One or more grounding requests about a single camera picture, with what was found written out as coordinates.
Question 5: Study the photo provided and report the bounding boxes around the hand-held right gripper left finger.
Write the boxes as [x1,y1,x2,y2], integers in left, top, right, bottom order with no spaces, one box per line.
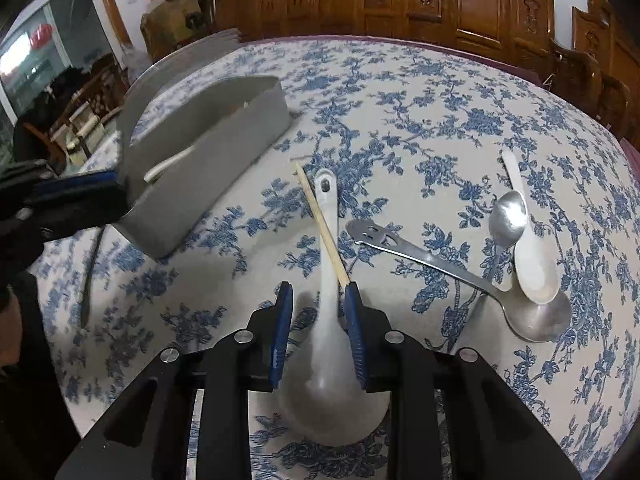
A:
[55,281,295,480]

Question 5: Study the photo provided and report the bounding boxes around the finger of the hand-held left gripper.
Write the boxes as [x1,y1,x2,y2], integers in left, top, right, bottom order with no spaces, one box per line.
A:
[20,187,130,241]
[0,160,123,196]

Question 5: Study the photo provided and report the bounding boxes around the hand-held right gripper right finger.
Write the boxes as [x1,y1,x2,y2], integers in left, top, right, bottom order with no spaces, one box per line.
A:
[342,281,581,480]

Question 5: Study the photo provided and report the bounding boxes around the dark brown chopstick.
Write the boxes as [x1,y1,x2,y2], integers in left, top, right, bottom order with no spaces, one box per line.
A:
[81,226,105,324]

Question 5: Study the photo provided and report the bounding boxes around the large white ceramic spoon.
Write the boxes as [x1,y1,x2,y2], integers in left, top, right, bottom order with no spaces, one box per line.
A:
[277,169,391,447]

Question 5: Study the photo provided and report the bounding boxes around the white long-handled spoon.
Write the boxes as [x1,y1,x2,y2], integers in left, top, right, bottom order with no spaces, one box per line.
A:
[144,146,197,184]

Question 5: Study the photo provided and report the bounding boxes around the wooden chopstick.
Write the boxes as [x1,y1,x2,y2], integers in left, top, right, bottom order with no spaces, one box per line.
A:
[294,161,351,287]

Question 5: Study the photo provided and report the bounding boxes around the metal rectangular tray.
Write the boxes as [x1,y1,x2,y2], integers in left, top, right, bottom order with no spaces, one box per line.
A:
[117,76,293,260]

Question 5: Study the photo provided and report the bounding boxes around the large metal spoon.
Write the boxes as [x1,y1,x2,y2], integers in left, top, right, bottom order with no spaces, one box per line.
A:
[346,217,572,343]

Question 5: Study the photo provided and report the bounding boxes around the small white ceramic spoon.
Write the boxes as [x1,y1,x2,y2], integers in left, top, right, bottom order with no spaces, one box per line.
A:
[500,147,560,306]

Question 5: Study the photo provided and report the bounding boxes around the small metal spoon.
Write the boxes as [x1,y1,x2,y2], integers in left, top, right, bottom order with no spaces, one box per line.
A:
[470,191,528,326]

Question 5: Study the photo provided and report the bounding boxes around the person's left hand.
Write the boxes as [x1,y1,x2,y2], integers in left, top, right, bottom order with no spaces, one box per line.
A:
[0,287,25,368]

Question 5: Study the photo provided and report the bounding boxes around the wooden side chair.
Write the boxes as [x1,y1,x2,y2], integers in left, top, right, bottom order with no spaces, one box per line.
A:
[47,55,131,161]

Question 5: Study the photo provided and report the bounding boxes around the red door decoration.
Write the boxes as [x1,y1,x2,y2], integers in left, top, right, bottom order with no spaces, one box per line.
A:
[27,24,56,48]

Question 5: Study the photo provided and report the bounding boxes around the sliding glass door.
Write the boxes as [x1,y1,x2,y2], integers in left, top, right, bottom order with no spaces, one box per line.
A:
[0,0,118,126]

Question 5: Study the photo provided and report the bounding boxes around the large cardboard box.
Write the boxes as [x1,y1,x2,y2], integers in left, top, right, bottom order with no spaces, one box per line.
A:
[140,0,216,63]

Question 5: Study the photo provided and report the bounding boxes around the wooden door frame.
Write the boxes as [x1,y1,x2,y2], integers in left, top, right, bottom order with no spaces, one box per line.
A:
[90,0,133,51]

